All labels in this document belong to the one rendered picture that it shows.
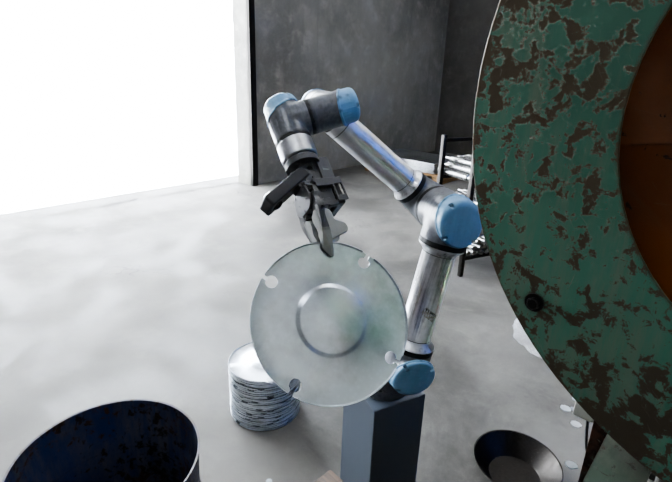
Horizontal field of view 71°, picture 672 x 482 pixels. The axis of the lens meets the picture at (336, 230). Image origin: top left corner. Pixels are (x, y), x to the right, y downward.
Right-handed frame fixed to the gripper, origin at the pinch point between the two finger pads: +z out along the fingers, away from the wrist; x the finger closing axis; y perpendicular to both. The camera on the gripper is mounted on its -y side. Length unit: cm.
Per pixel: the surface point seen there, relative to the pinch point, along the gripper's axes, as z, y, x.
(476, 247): -41, 204, 160
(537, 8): -4, 6, -52
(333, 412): 27, 44, 121
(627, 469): 56, 46, 0
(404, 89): -386, 452, 384
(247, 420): 18, 9, 123
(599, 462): 53, 43, 3
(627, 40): 5, 8, -55
